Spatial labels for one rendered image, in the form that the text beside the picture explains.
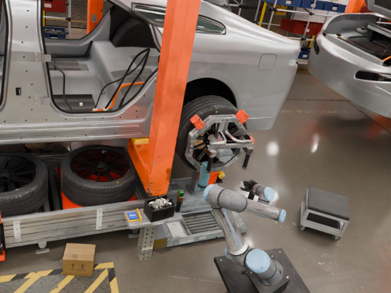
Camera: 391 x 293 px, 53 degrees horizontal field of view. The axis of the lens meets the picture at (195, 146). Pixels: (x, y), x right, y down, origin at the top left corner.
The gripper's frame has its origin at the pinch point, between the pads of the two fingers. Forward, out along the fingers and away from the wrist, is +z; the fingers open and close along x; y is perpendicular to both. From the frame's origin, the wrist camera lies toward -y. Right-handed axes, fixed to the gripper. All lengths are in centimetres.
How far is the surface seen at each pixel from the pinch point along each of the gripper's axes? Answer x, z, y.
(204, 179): 18.7, 26.2, 3.6
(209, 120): 17, 17, 54
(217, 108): 7, 21, 63
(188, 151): 31, 29, 28
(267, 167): -122, 115, -22
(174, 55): 64, -19, 102
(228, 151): 3.9, 11.3, 27.7
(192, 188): 7, 70, -16
